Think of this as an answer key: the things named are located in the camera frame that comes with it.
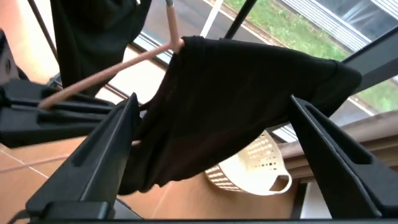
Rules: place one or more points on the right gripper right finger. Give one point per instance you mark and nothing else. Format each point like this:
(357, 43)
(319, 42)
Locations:
(342, 186)

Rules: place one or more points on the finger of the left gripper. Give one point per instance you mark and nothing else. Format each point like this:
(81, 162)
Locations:
(18, 93)
(46, 127)

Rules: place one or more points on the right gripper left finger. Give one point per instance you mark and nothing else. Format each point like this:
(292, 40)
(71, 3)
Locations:
(59, 193)

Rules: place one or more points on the pink clothes hanger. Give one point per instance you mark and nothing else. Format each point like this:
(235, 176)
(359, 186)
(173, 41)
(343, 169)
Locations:
(109, 73)

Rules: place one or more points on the black garment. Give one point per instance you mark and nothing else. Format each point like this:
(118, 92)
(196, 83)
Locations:
(217, 109)

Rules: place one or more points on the white laundry basket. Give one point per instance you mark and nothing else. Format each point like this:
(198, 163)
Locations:
(255, 174)

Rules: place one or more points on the beige curtain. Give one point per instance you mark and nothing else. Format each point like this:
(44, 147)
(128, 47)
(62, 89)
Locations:
(373, 140)

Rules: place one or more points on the window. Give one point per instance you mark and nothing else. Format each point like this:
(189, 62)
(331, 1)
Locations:
(311, 31)

